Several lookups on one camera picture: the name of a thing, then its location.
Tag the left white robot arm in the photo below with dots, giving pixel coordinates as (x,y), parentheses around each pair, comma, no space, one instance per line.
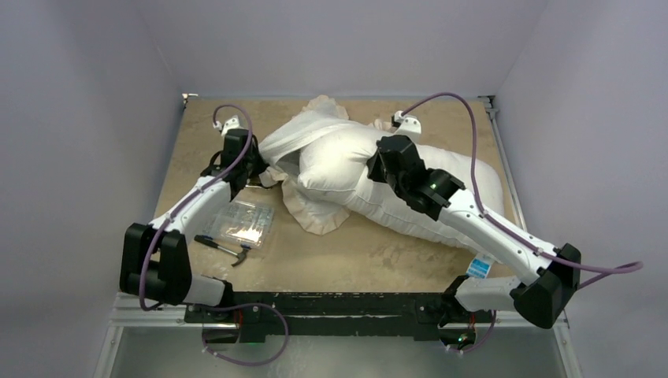
(155,261)

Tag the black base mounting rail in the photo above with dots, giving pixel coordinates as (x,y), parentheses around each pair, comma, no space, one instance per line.
(420,316)

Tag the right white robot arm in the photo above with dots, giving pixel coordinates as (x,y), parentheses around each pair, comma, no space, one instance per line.
(544,276)

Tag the black claw hammer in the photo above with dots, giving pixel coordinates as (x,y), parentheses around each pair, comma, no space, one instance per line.
(240,255)

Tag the clear plastic organizer box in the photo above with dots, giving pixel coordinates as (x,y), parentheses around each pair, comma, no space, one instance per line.
(239,222)

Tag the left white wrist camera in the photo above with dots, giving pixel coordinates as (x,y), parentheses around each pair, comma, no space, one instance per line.
(223,128)

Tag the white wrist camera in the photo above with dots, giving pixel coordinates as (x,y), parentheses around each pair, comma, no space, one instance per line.
(407,125)
(223,128)

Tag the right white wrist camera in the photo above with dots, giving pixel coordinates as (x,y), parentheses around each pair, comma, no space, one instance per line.
(407,125)

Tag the white pillow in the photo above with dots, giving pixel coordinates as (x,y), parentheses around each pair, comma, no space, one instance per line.
(414,215)

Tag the grey cream ruffled pillowcase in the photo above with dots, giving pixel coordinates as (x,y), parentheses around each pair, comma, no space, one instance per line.
(318,157)

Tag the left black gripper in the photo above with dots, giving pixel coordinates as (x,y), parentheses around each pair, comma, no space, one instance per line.
(261,165)

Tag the blue pillow label tag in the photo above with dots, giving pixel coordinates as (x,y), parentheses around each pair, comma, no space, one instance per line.
(480,266)

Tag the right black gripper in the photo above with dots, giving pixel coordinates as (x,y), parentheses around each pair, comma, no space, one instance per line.
(376,168)

